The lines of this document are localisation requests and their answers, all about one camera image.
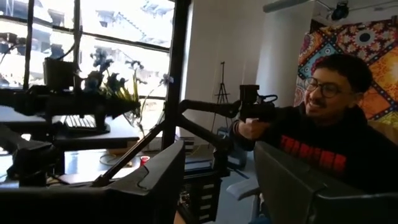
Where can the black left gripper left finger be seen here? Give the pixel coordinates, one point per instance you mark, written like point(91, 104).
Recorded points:
point(140, 202)

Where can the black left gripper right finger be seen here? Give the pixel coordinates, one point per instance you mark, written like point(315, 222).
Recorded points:
point(295, 199)

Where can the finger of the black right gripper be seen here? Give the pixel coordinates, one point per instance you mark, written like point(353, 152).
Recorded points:
point(124, 107)

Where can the blue artificial flower bunch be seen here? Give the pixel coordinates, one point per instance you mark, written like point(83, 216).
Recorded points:
point(102, 62)

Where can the black keyboard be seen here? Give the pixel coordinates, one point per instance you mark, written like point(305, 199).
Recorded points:
point(79, 121)

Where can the black desk with keyboard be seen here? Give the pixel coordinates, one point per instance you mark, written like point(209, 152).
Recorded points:
point(124, 137)

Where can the red cup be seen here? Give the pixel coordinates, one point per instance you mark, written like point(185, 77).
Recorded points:
point(145, 160)

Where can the grey chair armrest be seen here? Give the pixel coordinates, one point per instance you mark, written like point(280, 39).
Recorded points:
point(242, 188)

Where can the person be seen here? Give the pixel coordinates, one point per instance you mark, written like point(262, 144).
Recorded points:
point(326, 146)

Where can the black drawer cabinet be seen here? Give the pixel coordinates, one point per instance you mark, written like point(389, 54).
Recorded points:
point(202, 199)

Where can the black easel stand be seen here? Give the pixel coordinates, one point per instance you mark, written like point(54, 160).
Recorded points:
point(222, 90)

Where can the colourful patterned tapestry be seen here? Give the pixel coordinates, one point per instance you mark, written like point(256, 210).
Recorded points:
point(379, 62)

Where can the black ceiling spotlight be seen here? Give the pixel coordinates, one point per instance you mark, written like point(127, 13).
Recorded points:
point(339, 12)

